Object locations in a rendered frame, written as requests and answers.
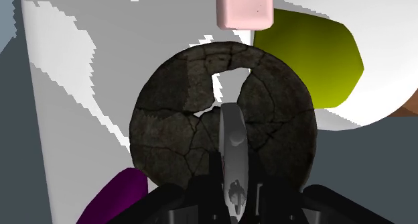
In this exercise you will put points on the grey narrow curved object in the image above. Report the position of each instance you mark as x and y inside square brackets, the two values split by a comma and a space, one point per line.
[233, 128]

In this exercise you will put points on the pink rounded block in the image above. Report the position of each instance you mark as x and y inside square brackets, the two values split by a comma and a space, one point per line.
[245, 7]

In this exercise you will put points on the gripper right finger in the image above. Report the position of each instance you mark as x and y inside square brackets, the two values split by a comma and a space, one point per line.
[287, 200]

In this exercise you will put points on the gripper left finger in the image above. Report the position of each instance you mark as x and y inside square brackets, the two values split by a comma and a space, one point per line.
[183, 197]

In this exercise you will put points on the purple rounded object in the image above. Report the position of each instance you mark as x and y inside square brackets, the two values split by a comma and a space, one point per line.
[120, 194]

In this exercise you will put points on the white bowl with green inside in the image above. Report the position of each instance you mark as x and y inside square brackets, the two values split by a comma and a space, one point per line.
[382, 37]

